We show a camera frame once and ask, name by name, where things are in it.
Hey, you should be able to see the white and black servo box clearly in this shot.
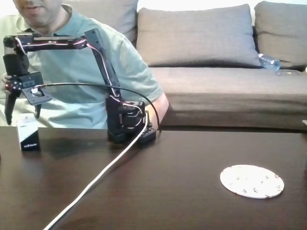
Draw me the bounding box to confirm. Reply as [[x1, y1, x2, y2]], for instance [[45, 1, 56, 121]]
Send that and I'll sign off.
[[16, 114, 41, 152]]

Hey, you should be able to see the person's hand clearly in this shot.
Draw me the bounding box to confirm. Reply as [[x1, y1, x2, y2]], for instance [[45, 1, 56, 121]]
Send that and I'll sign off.
[[0, 73, 8, 95]]

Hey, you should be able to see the person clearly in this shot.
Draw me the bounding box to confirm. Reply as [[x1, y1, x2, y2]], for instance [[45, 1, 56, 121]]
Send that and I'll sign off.
[[0, 0, 170, 130]]

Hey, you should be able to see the grey sofa back cushion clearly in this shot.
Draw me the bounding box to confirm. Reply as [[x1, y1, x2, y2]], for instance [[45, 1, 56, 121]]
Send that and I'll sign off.
[[253, 0, 307, 70], [135, 3, 262, 69], [62, 0, 140, 46]]

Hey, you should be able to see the grey fabric sofa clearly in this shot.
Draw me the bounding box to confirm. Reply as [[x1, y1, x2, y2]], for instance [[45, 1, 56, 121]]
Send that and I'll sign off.
[[62, 0, 307, 132]]

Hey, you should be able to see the round white speckled coaster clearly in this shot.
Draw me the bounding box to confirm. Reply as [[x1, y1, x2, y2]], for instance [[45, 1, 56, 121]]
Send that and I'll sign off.
[[219, 164, 285, 200]]

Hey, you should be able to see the clear plastic water bottle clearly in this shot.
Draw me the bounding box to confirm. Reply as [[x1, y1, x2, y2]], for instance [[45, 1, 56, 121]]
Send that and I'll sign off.
[[257, 53, 282, 71]]

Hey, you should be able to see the clear glass dish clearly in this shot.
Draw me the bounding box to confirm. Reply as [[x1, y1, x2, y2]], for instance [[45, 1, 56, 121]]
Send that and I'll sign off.
[[275, 69, 302, 77]]

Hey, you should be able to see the black gripper camera mount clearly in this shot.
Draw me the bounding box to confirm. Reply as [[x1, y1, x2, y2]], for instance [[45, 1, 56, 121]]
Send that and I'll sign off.
[[21, 86, 53, 106]]

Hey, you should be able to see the thin black camera cable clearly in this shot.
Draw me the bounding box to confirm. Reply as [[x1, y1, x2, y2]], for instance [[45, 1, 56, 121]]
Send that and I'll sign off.
[[34, 82, 161, 128]]

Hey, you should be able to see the white cable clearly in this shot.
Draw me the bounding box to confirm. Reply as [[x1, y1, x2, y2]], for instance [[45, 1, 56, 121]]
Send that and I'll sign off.
[[42, 112, 149, 230]]

